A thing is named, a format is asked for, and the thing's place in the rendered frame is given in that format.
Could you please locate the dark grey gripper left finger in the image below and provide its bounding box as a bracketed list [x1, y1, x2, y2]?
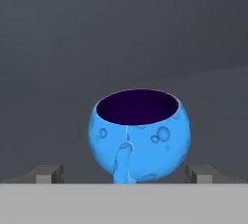
[0, 164, 64, 184]

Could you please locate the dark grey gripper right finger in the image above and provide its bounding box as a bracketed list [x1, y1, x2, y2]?
[184, 164, 248, 184]

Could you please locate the blue round mug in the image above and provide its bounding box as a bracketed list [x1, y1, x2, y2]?
[87, 88, 192, 184]

